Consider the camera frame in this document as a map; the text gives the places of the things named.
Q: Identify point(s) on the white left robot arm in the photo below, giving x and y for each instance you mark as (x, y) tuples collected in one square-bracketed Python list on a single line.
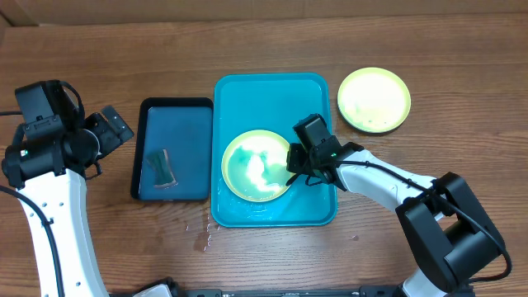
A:
[(46, 176)]

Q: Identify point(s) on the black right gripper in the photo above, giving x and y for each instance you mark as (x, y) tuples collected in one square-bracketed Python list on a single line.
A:
[(295, 158)]

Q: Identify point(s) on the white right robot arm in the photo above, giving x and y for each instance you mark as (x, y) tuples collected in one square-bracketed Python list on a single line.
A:
[(452, 238)]

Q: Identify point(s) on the brown sponge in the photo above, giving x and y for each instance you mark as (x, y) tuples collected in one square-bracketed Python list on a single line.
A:
[(163, 174)]

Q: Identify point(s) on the yellow plate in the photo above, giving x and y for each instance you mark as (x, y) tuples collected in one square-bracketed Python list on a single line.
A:
[(254, 166), (374, 100)]

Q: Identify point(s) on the black tray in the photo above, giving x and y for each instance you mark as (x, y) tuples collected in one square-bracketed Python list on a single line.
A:
[(184, 127)]

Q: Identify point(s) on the blue plastic tray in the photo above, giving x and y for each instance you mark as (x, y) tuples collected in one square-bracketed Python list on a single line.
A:
[(274, 102)]

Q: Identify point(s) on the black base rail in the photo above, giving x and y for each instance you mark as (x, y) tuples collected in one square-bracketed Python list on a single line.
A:
[(174, 289)]

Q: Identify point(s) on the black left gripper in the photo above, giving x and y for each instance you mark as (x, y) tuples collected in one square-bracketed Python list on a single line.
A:
[(110, 139)]

